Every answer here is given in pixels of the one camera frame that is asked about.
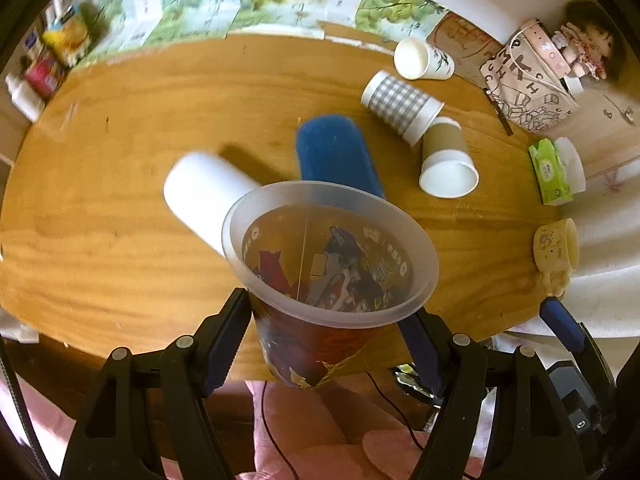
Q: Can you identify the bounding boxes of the red printed plastic cup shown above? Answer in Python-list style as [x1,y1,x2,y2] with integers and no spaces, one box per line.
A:
[221,181,439,388]

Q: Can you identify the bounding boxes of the brown sleeve paper cup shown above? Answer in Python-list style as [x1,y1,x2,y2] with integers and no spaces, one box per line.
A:
[419,117,480,200]

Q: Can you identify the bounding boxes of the white paper cup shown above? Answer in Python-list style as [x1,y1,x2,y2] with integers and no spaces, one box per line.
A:
[163,152,260,256]

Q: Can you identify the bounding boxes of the grey checkered paper cup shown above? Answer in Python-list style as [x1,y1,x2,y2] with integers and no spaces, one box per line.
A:
[360,70,444,146]

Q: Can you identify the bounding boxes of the blue plastic cup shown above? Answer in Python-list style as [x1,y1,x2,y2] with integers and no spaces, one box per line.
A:
[295,114,385,198]

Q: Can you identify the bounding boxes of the white leaf print cup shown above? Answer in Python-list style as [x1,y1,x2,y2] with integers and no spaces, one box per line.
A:
[394,37,456,80]

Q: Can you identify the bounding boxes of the white curtain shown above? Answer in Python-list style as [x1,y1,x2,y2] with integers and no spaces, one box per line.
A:
[504,159,640,340]

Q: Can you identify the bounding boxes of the cream ceramic mug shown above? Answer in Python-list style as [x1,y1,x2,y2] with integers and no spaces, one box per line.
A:
[533,218,579,297]

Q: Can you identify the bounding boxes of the green tissue pack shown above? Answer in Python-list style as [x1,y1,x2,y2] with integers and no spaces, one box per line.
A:
[528,136,587,206]

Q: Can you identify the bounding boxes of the black pen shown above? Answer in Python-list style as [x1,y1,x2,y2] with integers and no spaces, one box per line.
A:
[483,87,514,136]

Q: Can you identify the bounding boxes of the letter print fabric box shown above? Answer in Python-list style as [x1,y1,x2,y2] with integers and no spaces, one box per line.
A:
[480,32,579,133]

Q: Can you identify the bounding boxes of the brown haired rag doll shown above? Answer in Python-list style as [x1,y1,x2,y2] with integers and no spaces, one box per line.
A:
[551,0,626,81]

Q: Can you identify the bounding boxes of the brown cardboard card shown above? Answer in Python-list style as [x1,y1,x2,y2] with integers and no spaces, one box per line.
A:
[427,11,502,88]

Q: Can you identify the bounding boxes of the pink speaker box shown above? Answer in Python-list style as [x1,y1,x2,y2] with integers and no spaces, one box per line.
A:
[520,18,570,78]

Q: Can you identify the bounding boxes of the white small bottle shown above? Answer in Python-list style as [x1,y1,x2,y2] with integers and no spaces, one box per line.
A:
[6,74,46,124]

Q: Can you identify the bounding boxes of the red can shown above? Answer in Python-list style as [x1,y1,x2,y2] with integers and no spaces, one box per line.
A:
[21,50,65,101]

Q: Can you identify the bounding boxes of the grape calendar cards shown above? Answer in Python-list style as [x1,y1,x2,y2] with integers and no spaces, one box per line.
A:
[77,0,448,60]

